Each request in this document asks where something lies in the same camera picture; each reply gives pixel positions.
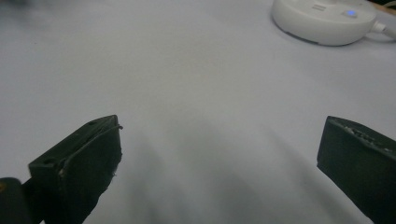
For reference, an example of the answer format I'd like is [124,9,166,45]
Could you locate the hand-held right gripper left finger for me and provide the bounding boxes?
[21,114,123,224]

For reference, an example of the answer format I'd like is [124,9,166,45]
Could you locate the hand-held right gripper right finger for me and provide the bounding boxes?
[317,116,396,224]

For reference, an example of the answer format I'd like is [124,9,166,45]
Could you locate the white round lamp base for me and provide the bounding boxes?
[271,0,378,47]

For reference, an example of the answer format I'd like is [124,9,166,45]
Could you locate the white power cable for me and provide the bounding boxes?
[371,21,396,40]

